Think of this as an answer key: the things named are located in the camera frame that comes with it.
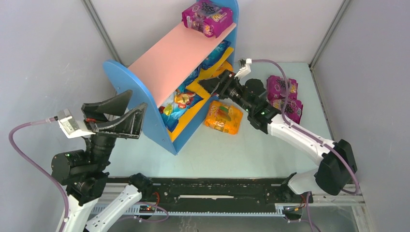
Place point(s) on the blue Slendy candy bag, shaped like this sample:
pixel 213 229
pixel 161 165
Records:
pixel 176 105

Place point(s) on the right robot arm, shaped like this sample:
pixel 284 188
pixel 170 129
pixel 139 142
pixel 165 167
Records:
pixel 335 161

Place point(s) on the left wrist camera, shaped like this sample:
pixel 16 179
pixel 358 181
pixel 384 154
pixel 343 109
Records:
pixel 71 127

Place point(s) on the purple candy bag on shelf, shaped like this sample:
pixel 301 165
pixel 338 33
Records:
pixel 208 18

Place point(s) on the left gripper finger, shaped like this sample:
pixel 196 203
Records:
pixel 129 125
pixel 115 106

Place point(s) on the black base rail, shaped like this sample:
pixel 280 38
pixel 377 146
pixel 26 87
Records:
pixel 225 196

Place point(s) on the blue wooden shelf unit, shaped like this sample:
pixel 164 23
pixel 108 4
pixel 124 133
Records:
pixel 166 78

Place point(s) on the orange candy bag on table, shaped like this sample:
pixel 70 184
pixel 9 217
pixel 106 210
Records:
pixel 223 117

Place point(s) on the purple candy bag near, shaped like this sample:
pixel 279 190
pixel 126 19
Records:
pixel 293 109

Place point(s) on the orange candy bag in shelf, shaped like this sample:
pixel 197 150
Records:
pixel 224 66

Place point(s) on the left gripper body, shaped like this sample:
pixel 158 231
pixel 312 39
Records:
pixel 107 127

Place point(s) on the blue candy bag in shelf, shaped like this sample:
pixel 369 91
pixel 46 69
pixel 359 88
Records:
pixel 215 55

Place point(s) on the purple candy bag far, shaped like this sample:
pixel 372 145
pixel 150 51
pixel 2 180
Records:
pixel 276 88

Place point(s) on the blue Blendy candy bag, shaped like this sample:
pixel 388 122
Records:
pixel 192 76

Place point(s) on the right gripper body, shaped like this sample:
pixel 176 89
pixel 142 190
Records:
pixel 224 85

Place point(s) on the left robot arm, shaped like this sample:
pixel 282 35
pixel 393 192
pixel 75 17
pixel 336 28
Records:
pixel 82 172

